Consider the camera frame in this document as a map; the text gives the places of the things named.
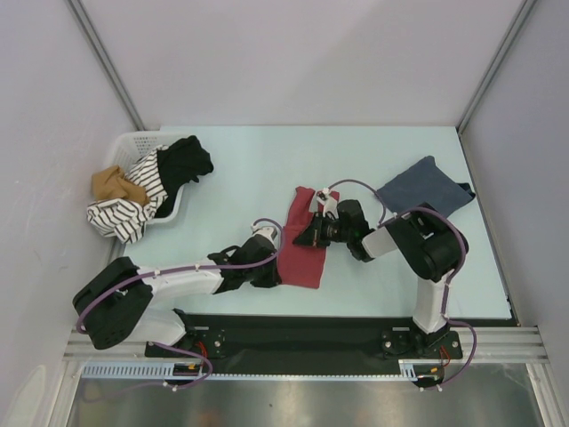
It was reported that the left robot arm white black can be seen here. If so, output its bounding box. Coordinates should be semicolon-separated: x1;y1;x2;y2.
72;225;281;358

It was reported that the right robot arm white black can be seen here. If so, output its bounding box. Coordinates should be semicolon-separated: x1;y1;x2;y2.
293;199;469;359

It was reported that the purple cable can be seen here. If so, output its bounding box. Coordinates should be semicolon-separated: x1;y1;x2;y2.
322;179;479;392
75;217;285;404

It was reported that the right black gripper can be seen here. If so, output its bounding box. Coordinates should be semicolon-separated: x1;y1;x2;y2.
293;211;353;247

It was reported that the right aluminium corner post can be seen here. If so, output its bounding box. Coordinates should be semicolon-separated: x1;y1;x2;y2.
455;0;540;137

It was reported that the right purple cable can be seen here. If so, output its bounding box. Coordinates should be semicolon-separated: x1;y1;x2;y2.
322;179;479;392

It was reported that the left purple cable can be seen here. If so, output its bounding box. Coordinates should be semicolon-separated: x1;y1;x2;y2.
75;217;285;404

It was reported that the red tank top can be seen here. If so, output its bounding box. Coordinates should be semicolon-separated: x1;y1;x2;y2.
276;186;326;289

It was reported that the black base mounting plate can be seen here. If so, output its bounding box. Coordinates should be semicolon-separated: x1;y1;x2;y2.
144;312;463;377

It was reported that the slotted cable duct rail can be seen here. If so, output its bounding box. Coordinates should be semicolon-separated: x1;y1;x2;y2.
81;360;442;383

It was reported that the left aluminium corner post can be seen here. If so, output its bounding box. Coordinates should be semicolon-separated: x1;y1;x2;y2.
64;0;146;131

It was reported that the white plastic laundry basket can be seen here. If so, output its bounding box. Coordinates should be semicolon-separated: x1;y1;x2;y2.
106;131;188;223

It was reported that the striped white black tank top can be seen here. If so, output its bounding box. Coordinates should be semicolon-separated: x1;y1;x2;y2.
86;145;168;244

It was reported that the aluminium extrusion base frame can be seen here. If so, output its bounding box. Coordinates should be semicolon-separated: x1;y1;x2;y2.
61;248;552;392

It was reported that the aluminium corner post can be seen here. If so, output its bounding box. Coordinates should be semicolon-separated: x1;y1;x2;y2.
455;0;540;137
64;0;146;131

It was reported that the mustard tank top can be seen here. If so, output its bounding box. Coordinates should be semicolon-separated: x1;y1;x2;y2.
92;165;149;205

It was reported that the blue grey tank top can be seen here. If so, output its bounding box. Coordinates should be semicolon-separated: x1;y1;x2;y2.
378;156;476;218

